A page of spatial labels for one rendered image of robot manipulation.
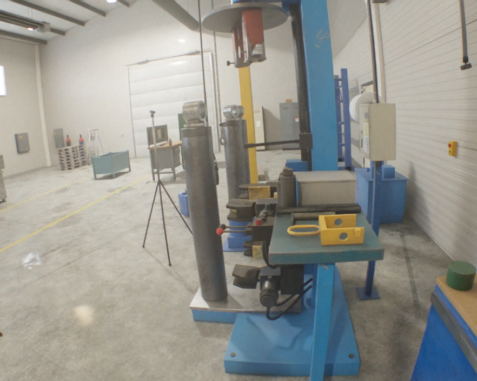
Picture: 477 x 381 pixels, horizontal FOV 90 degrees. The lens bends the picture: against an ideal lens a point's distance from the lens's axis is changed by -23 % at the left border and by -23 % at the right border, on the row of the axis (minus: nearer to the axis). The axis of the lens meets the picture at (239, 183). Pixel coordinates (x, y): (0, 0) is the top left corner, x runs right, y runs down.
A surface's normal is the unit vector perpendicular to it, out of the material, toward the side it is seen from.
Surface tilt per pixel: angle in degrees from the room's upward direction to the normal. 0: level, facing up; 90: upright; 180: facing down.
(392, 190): 90
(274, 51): 90
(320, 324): 90
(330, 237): 90
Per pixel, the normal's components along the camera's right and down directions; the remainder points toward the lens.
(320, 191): -0.17, 0.23
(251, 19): 0.18, 0.21
